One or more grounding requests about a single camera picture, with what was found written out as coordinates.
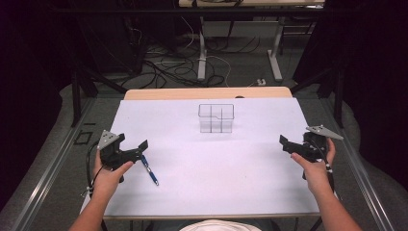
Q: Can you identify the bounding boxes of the person's white clothing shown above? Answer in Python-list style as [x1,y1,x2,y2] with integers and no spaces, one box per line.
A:
[179,219,263,231]

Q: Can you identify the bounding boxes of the hand-held gripper cable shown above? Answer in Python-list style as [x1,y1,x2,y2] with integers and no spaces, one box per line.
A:
[312,141,337,193]
[81,141,104,198]

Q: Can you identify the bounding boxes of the wooden table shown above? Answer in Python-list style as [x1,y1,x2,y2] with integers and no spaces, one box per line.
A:
[123,86,293,101]

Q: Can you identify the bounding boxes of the blue pen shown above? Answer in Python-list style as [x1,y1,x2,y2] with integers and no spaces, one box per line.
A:
[140,154,160,187]

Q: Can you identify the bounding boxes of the left hand-held gripper cable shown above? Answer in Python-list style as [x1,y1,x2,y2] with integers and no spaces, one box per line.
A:
[81,141,104,198]

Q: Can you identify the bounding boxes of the white desk leg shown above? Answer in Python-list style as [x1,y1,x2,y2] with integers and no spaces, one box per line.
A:
[196,15,208,81]
[267,16,287,82]

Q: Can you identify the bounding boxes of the right hand-held gripper cable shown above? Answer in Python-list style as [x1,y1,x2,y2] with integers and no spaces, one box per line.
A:
[312,141,337,193]

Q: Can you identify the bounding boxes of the person's right hand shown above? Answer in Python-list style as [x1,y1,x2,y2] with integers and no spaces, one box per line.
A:
[291,138,337,193]

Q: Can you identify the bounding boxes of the aluminium floor rail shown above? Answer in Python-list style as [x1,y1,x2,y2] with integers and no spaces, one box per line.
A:
[321,95,396,231]
[11,97,95,231]

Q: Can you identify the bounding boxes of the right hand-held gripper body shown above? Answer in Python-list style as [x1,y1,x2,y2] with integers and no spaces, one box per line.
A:
[294,124,344,163]

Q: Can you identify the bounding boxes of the clear plastic organizer box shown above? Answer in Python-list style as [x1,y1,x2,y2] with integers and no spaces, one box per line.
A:
[197,103,236,134]

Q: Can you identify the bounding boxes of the white floor cable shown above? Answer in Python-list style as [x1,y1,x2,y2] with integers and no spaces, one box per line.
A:
[179,15,233,88]

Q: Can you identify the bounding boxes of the black metal stand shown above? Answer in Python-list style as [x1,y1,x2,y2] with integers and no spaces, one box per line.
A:
[70,65,129,128]
[290,65,345,129]

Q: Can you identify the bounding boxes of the person's left hand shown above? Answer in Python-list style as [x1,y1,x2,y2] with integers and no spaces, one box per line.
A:
[92,150,135,196]

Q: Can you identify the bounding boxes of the black floor cables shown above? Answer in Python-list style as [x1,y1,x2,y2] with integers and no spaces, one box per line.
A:
[119,35,261,90]

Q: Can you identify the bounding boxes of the white table mat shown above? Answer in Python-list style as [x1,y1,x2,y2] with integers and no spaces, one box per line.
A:
[105,97,320,219]

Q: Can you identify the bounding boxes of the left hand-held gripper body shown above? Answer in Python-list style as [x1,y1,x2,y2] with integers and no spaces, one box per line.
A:
[96,129,135,171]

